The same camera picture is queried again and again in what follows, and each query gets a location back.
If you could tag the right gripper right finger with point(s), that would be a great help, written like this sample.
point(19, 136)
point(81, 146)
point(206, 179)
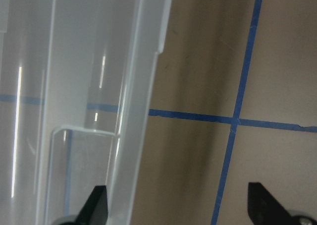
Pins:
point(264, 209)

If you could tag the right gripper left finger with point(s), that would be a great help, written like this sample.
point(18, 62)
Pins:
point(95, 210)

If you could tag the clear plastic box lid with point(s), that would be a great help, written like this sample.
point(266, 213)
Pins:
point(76, 79)

